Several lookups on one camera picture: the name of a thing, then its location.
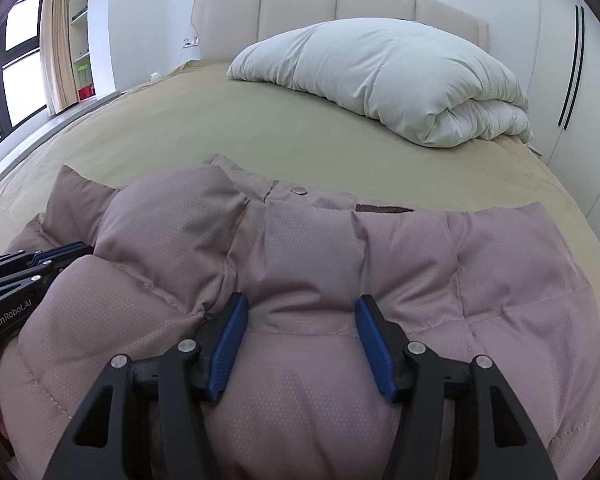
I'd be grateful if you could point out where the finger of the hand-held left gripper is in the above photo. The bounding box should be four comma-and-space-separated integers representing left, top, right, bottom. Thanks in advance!
0, 264, 67, 295
0, 241, 95, 276

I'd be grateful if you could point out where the white folded duvet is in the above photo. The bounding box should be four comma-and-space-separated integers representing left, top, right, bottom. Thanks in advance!
226, 17, 534, 149

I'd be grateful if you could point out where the mauve hooded down jacket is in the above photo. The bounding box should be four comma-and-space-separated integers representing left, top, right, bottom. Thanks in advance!
0, 154, 600, 480

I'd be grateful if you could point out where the black wardrobe handle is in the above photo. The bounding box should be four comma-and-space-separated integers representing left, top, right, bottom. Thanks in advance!
558, 5, 580, 127
563, 6, 586, 129

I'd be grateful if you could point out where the white wardrobe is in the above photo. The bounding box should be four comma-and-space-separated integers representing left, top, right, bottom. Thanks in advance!
526, 0, 600, 220

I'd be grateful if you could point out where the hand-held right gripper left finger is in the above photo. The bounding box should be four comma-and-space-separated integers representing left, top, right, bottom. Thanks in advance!
50, 292, 250, 480

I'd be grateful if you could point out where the beige curtain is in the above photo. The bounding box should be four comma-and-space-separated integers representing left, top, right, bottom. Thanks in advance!
40, 0, 76, 114

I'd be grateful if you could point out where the white wall shelf unit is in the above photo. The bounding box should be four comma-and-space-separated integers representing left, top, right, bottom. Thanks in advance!
69, 0, 99, 104

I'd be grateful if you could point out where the bed with tan sheet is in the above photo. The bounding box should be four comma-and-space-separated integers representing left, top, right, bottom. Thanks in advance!
0, 57, 598, 281

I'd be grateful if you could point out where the black framed window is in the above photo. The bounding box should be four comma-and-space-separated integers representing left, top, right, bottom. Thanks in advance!
0, 0, 49, 162

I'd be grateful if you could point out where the beige padded headboard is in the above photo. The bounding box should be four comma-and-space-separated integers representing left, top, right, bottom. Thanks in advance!
190, 0, 490, 62

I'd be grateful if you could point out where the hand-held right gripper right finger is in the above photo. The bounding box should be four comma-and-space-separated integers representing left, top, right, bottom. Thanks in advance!
355, 294, 561, 480

